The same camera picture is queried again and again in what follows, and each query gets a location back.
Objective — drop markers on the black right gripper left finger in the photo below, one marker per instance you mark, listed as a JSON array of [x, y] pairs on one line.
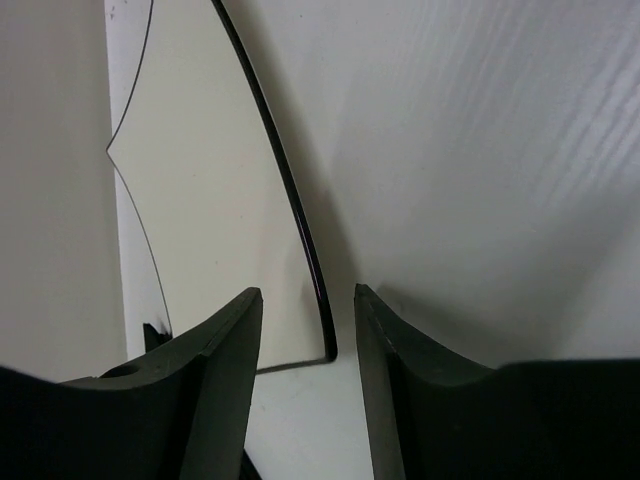
[[179, 411]]

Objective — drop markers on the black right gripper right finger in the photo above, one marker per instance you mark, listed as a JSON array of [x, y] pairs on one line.
[[434, 414]]

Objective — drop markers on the white square plate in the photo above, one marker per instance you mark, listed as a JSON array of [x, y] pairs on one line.
[[203, 162]]

